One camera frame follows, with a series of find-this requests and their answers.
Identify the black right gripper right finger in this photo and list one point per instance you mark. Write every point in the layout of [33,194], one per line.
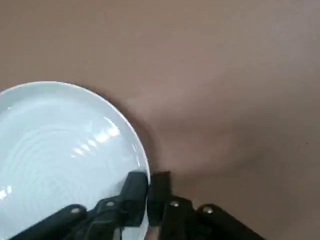
[162,195]

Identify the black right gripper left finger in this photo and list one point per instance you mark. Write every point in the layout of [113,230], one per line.
[132,200]

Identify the light gray plate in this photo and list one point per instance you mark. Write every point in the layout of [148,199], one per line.
[50,137]

